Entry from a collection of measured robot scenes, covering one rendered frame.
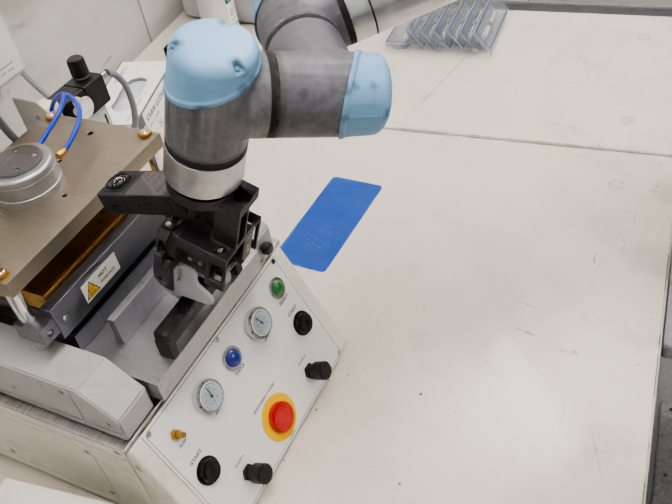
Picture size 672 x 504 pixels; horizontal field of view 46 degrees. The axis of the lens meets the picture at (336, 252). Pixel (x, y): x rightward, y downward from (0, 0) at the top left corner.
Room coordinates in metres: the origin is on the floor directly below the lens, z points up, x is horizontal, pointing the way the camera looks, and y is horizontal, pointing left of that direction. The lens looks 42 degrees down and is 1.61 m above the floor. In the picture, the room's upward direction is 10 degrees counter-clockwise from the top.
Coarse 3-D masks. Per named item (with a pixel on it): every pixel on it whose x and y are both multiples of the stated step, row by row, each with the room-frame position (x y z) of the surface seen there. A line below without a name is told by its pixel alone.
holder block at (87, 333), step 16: (144, 256) 0.73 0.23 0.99; (128, 272) 0.71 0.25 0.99; (144, 272) 0.72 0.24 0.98; (112, 288) 0.68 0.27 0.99; (128, 288) 0.70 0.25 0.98; (96, 304) 0.66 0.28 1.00; (112, 304) 0.67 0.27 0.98; (0, 320) 0.68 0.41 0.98; (16, 320) 0.67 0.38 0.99; (96, 320) 0.65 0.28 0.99; (80, 336) 0.62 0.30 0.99
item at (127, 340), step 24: (144, 288) 0.66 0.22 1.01; (240, 288) 0.69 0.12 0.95; (120, 312) 0.63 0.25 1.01; (144, 312) 0.65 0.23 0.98; (168, 312) 0.65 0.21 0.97; (216, 312) 0.65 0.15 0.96; (96, 336) 0.64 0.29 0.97; (120, 336) 0.62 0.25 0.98; (144, 336) 0.62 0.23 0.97; (192, 336) 0.61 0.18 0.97; (120, 360) 0.59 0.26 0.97; (144, 360) 0.59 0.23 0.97; (168, 360) 0.58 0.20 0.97; (192, 360) 0.60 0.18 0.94; (144, 384) 0.56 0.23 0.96; (168, 384) 0.56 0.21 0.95
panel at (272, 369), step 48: (288, 288) 0.75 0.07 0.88; (240, 336) 0.66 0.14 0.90; (288, 336) 0.70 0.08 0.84; (192, 384) 0.59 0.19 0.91; (240, 384) 0.62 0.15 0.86; (288, 384) 0.65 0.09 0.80; (144, 432) 0.52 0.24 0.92; (192, 432) 0.55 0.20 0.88; (240, 432) 0.57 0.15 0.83; (288, 432) 0.60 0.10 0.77; (192, 480) 0.51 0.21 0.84; (240, 480) 0.53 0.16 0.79
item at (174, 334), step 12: (240, 264) 0.70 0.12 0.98; (180, 300) 0.63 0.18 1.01; (192, 300) 0.63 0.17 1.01; (180, 312) 0.61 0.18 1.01; (192, 312) 0.62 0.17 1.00; (168, 324) 0.59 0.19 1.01; (180, 324) 0.60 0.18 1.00; (156, 336) 0.58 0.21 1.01; (168, 336) 0.58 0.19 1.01; (180, 336) 0.59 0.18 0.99; (168, 348) 0.58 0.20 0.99
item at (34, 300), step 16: (96, 224) 0.73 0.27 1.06; (112, 224) 0.72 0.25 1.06; (80, 240) 0.70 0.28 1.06; (96, 240) 0.70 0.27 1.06; (64, 256) 0.68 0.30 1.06; (80, 256) 0.68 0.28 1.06; (48, 272) 0.66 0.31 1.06; (64, 272) 0.65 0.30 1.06; (32, 288) 0.64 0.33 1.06; (48, 288) 0.63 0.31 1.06; (32, 304) 0.64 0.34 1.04
